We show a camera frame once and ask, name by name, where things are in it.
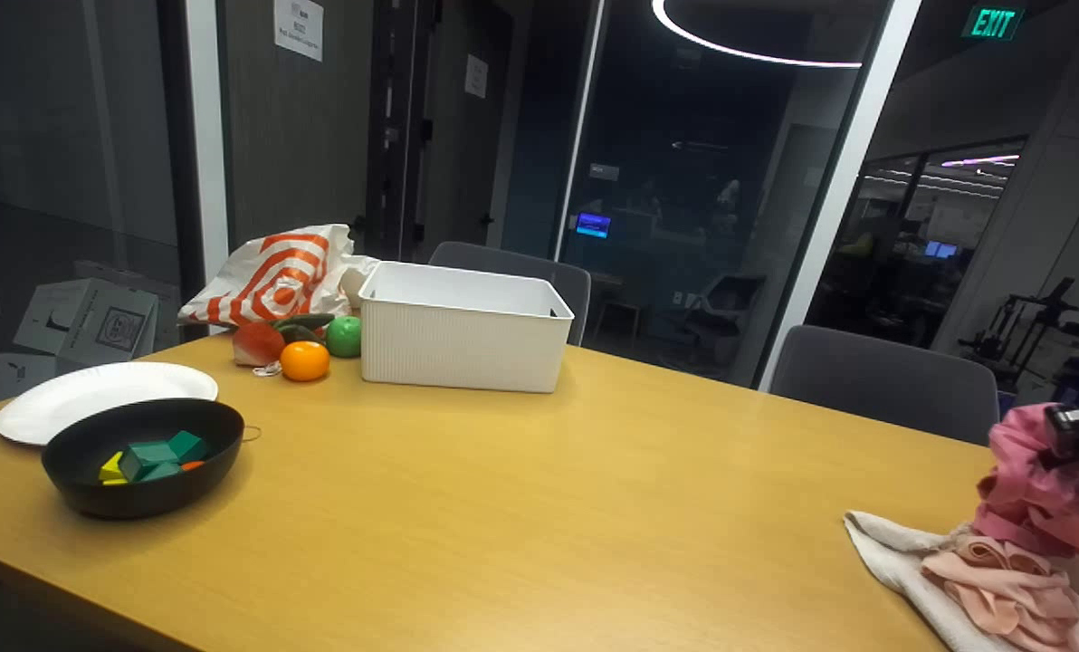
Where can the red white striped bag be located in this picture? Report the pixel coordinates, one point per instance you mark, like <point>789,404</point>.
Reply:
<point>280,276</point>

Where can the light peach shirt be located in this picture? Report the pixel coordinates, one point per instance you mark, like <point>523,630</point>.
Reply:
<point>1008,592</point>

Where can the white plastic bin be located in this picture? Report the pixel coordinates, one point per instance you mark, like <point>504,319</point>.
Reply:
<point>454,327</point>

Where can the dark pink shirt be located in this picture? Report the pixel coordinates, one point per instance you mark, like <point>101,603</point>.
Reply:
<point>1029,498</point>

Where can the grey office chair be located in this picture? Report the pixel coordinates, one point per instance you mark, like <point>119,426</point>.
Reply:
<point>888,383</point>

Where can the green toy blocks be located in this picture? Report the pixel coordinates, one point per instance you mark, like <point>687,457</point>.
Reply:
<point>151,463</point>

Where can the orange fruit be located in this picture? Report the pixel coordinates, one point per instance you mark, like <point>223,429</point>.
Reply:
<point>307,359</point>

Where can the white plate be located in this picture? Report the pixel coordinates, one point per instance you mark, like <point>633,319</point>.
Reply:
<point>38,416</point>

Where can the red apple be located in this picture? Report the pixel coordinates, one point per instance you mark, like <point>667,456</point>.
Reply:
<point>254,347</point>

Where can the green ball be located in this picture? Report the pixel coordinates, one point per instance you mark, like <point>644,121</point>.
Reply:
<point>346,334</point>

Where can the green exit sign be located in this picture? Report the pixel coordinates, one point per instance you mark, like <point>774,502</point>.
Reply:
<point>995,24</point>

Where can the black bowl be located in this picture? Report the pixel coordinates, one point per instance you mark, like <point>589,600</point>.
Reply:
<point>73,457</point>

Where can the white terry towel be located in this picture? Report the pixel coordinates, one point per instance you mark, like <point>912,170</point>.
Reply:
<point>892,556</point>

